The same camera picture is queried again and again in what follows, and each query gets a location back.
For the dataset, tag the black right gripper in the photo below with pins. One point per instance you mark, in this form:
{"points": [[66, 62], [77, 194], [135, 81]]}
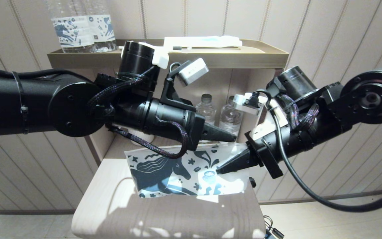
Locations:
{"points": [[287, 146]]}

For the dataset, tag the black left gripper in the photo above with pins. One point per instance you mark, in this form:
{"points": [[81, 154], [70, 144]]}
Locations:
{"points": [[171, 116]]}

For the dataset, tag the white blue horse pouch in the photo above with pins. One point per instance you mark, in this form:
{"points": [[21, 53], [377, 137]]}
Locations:
{"points": [[164, 176]]}

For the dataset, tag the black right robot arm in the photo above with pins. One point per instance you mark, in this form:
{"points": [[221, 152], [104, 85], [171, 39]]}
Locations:
{"points": [[360, 99]]}

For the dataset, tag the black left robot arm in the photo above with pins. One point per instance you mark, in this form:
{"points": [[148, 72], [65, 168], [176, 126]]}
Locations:
{"points": [[28, 103]]}

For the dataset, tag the small clear water bottle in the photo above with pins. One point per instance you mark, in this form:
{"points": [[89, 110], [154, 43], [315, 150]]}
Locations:
{"points": [[207, 109], [229, 119]]}

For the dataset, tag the black round knob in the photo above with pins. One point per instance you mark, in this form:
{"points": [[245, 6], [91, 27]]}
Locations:
{"points": [[252, 182]]}

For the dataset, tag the black key bundle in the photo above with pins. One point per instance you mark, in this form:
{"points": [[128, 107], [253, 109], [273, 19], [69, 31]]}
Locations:
{"points": [[272, 230]]}

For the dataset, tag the brown open shelf cabinet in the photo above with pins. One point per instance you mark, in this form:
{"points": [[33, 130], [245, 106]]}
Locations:
{"points": [[237, 59]]}

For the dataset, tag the white ribbed mug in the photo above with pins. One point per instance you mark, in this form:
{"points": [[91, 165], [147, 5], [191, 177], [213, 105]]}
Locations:
{"points": [[141, 137]]}

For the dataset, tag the white toothbrush black bristles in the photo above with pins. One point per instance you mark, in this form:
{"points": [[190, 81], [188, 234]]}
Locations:
{"points": [[176, 48]]}

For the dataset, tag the white blue packet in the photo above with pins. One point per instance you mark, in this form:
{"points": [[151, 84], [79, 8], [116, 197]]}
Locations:
{"points": [[194, 41]]}

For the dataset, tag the large clear water bottle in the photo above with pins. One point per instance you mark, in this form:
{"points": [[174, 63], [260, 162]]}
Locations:
{"points": [[104, 30], [73, 31]]}

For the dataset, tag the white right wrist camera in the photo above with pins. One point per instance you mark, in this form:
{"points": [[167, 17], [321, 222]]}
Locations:
{"points": [[242, 104]]}

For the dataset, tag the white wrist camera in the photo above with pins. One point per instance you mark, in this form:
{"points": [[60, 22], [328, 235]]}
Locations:
{"points": [[194, 71], [242, 104]]}

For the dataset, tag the white right camera bracket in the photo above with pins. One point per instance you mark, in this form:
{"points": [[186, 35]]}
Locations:
{"points": [[267, 127]]}

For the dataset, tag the black left camera bracket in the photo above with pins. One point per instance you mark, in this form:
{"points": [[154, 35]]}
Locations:
{"points": [[171, 96]]}

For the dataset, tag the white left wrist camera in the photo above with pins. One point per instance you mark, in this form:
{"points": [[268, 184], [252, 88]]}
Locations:
{"points": [[194, 71]]}

